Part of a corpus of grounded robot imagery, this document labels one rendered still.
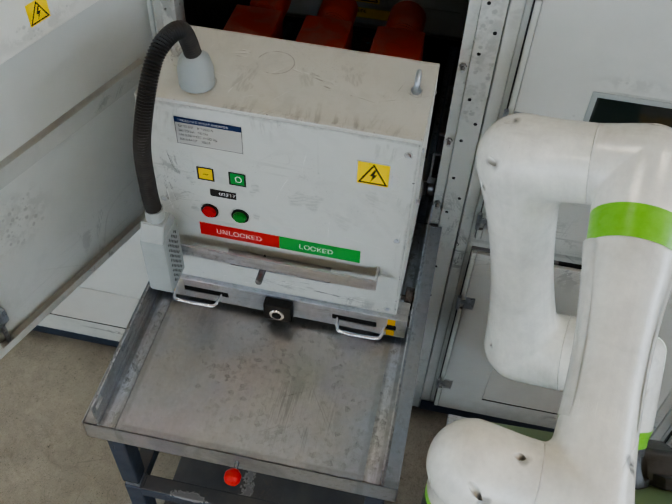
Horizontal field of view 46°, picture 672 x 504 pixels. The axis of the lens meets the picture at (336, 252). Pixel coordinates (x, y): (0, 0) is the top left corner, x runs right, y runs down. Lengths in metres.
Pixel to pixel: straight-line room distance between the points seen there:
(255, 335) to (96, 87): 0.60
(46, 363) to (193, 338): 1.15
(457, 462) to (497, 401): 1.54
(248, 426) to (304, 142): 0.58
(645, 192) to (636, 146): 0.06
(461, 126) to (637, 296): 0.80
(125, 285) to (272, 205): 1.03
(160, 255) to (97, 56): 0.42
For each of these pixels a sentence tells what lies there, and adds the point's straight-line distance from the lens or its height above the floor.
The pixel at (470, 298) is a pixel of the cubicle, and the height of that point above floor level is 0.62.
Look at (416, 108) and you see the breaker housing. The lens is 1.35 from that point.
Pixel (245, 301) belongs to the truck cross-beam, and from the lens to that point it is 1.68.
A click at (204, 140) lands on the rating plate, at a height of 1.32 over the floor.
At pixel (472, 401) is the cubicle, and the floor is 0.13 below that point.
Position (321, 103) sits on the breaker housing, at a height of 1.39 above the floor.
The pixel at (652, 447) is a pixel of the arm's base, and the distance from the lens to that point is 1.43.
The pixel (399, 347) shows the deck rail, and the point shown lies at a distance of 1.67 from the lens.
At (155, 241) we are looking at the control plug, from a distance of 1.46.
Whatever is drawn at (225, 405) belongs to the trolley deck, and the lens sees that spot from 1.59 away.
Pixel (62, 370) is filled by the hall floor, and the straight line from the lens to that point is 2.75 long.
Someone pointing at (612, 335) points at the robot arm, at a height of 1.48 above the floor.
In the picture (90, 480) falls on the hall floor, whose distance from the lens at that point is 2.53.
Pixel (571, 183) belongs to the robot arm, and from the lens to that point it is 1.07.
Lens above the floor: 2.22
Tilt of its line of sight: 49 degrees down
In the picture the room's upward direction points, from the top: 3 degrees clockwise
